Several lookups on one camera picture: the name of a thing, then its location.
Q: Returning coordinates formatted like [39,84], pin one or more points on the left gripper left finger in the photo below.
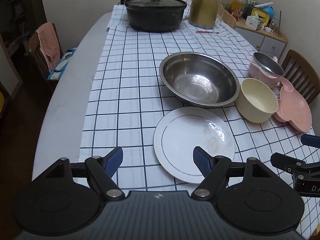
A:
[100,171]

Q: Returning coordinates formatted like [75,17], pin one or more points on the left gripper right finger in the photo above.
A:
[214,171]

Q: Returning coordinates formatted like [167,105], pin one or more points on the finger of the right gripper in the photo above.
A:
[310,140]
[295,166]

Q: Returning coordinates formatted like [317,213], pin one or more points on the pink divided plate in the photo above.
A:
[293,108]

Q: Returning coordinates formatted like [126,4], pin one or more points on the white round plate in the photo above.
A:
[183,129]

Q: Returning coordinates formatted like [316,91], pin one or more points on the cream round bowl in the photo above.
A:
[256,102]

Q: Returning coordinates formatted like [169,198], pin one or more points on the pink bowl with steel insert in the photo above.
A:
[265,69]

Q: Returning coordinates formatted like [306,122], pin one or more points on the large steel mixing bowl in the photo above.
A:
[199,79]

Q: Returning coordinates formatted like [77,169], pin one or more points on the wooden chair right side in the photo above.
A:
[302,75]

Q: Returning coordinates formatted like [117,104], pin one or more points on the wooden chair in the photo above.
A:
[34,51]
[302,75]

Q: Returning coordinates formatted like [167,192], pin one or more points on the white checked tablecloth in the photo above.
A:
[128,99]

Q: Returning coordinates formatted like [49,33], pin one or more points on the blue bag on chair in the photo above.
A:
[57,72]

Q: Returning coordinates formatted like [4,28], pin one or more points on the grey drawer cabinet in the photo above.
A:
[268,43]

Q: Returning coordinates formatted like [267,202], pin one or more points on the white tissue box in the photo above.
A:
[253,22]

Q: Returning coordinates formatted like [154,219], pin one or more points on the red pen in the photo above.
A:
[207,32]

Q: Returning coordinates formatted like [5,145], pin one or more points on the pink towel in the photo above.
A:
[49,44]

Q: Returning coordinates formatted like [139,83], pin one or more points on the blue globe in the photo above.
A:
[269,10]

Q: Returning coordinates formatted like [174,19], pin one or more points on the wooden chair left side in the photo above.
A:
[34,51]

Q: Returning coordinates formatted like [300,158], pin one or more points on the orange bottle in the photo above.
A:
[235,8]

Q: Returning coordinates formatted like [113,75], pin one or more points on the gold thermos jug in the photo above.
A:
[203,13]

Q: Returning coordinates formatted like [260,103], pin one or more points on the black pot with glass lid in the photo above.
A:
[155,16]

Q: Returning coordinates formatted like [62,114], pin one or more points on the dark bookshelf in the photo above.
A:
[19,20]

